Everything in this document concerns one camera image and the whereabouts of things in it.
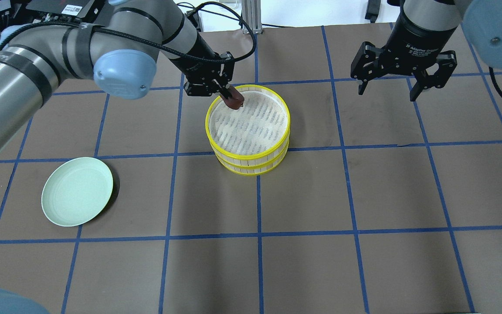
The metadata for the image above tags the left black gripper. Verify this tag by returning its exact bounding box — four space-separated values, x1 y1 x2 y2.
183 52 235 102

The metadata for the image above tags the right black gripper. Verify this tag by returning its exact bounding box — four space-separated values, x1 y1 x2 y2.
350 33 458 102

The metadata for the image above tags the brown steamed bun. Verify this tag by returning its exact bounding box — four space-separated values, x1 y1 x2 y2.
223 85 244 110

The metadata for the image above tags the yellow steamer layer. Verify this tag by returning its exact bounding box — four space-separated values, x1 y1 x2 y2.
213 145 288 176
205 84 291 160

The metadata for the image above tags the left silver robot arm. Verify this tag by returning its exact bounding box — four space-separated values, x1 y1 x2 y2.
0 0 235 151

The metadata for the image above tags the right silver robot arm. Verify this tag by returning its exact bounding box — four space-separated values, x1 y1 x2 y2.
350 0 502 101

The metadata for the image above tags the light green plate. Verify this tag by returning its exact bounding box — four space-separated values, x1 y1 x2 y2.
41 157 114 227

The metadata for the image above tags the aluminium frame post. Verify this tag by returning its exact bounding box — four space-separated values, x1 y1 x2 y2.
241 0 263 34

